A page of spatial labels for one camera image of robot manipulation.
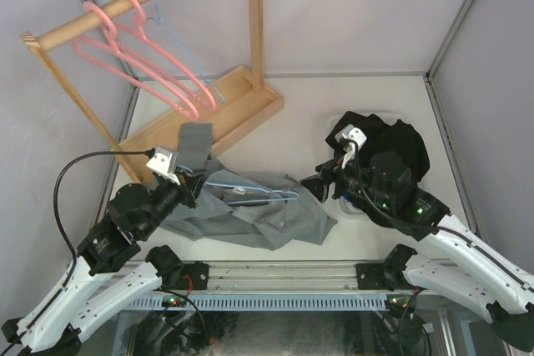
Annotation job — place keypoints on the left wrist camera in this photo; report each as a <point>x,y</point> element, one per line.
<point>163,164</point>

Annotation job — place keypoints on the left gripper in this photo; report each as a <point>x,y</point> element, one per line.
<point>190,187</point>

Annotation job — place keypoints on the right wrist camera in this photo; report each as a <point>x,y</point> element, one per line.
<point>352,140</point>

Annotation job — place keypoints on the aluminium mounting rail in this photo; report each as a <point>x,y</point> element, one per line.
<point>282,276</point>

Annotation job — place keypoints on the grey shirt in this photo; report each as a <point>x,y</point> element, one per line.
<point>262,225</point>

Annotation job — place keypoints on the light blue wire hanger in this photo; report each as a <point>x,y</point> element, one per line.
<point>179,39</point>
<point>253,195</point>

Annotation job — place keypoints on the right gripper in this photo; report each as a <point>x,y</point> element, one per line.
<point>319,183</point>

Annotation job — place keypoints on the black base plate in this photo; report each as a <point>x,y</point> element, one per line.
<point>371,276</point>
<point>194,276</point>

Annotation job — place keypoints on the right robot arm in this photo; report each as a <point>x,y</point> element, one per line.
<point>449,260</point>

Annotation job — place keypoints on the pink hanger of plaid shirt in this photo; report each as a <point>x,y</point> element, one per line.
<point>202,97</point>

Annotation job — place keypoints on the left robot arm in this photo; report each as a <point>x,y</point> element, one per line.
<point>75,307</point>

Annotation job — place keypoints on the white plastic basket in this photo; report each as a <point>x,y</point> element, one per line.
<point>343,206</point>

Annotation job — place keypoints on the slotted grey cable duct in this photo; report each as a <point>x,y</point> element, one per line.
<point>285,302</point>

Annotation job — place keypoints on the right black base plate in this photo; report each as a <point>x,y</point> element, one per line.
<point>371,276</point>

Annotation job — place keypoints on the wooden clothes rack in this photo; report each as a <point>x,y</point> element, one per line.
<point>250,102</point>

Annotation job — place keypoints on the black shirt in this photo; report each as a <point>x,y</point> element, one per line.
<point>400,138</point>

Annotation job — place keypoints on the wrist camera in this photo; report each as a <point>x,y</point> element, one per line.
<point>352,140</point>
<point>163,164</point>

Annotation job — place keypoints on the blue plaid shirt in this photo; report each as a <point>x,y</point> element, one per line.
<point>344,184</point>

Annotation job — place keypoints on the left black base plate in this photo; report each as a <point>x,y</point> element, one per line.
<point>194,276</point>

